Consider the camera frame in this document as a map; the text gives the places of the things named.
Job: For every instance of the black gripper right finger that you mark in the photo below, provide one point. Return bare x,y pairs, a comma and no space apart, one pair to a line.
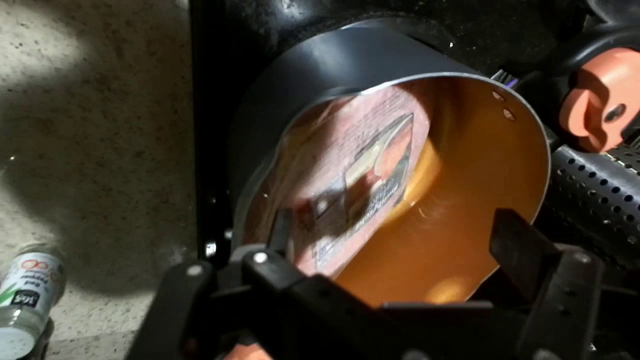
581,308

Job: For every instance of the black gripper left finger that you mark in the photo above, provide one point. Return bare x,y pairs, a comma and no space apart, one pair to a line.
201,310

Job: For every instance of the grey pot orange interior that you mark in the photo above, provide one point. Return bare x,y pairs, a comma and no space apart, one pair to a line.
484,151

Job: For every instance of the orange pot lid knob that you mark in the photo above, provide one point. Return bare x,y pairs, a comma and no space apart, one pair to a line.
603,101

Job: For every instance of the small spice jar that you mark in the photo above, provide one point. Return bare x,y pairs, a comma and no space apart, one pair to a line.
31,288

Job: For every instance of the black stove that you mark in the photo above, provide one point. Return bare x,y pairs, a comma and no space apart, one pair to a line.
530,47

